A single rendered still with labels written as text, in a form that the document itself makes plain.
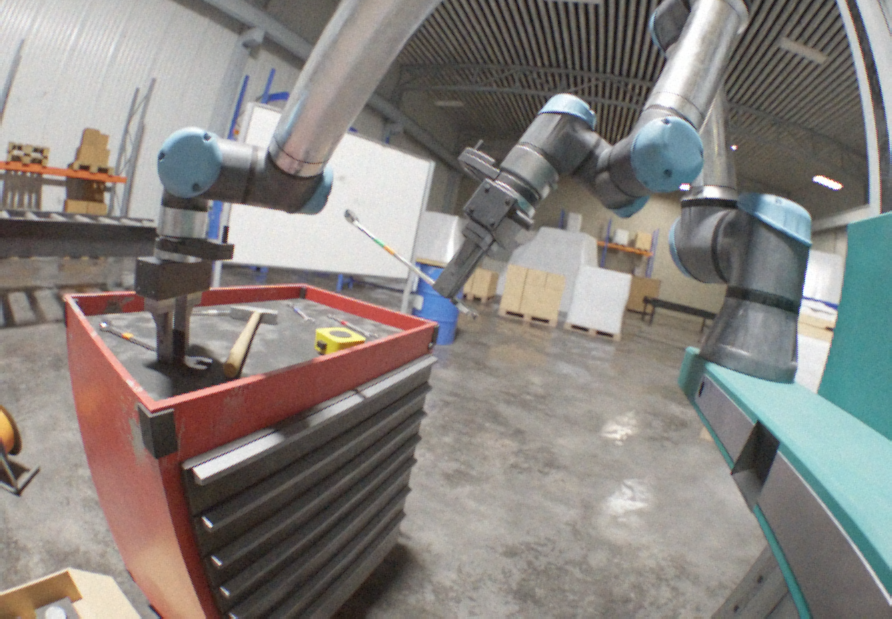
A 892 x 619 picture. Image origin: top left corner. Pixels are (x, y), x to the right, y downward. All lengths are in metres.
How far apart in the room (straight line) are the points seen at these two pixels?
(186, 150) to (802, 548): 0.57
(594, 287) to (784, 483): 7.35
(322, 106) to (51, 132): 8.11
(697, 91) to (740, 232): 0.19
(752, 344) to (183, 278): 0.74
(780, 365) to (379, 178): 3.21
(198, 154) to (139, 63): 8.61
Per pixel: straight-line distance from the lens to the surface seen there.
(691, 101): 0.46
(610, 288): 7.58
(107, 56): 8.84
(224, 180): 0.44
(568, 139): 0.51
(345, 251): 3.22
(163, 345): 0.59
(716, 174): 0.63
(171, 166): 0.42
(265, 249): 2.95
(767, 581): 0.60
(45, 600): 1.28
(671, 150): 0.39
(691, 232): 0.62
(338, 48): 0.34
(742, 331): 0.50
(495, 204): 0.44
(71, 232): 3.40
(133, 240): 3.60
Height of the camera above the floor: 1.14
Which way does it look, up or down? 6 degrees down
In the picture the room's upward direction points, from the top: 11 degrees clockwise
